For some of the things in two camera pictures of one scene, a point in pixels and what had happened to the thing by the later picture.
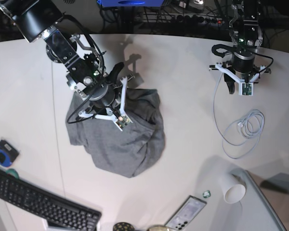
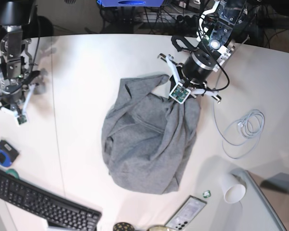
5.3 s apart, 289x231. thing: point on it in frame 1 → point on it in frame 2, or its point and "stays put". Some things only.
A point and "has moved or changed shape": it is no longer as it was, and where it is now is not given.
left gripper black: x=101 y=96 → x=11 y=93
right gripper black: x=243 y=62 → x=198 y=65
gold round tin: x=157 y=228 stays put
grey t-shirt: x=136 y=149 has moved or changed shape
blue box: x=123 y=3 stays put
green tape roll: x=12 y=172 stays put
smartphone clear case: x=185 y=213 stays put
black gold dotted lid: x=123 y=226 stays put
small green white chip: x=206 y=194 stays put
